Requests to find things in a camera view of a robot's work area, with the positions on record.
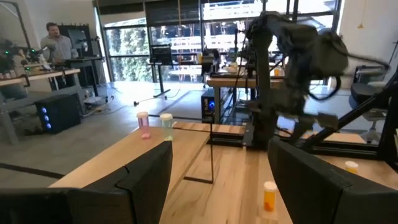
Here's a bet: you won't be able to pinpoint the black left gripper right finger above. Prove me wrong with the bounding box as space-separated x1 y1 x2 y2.
267 137 398 224

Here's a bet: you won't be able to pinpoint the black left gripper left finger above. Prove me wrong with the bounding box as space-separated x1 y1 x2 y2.
67 141 174 224

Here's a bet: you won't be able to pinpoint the small orange pill bottle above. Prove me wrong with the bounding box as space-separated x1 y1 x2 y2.
262 180 278 222

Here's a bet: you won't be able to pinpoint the narrow orange pill bottle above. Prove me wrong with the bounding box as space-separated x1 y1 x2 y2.
344 160 359 175

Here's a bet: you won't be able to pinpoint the pink pill bottle white cap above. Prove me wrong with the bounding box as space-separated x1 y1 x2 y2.
136 111 151 140

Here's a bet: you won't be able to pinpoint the clear pill bottle coloured pills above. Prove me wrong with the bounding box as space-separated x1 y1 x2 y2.
159 113 174 141

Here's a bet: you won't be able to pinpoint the grey office chair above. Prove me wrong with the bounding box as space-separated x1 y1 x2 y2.
350 64 390 144

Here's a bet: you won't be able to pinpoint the wooden workbench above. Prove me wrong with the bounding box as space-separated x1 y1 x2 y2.
205 75 289 124

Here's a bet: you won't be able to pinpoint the black computer tower blue light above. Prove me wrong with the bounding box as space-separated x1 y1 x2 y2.
200 88 216 123

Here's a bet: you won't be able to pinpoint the yellow hanging tag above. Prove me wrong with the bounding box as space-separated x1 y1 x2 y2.
356 0 365 30

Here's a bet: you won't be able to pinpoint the black computer tower blue lights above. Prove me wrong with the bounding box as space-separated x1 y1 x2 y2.
34 92 83 135

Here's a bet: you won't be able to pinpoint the black monitor on stand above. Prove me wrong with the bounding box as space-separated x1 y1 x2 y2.
149 44 174 98

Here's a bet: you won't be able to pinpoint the black standing desk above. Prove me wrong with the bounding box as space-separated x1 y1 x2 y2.
63 55 105 97

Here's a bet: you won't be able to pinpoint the light wooden desk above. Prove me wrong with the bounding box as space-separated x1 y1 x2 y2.
0 67 81 94

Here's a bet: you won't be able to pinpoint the person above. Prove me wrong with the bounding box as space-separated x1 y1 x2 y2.
39 21 79 91

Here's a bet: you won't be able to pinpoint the black background robot arms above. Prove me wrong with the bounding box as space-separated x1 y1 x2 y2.
0 39 58 68

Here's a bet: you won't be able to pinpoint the black aluminium table frame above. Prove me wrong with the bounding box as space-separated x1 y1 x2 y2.
206 70 398 172

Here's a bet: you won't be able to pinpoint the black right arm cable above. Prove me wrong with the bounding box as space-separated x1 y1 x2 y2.
306 51 391 102

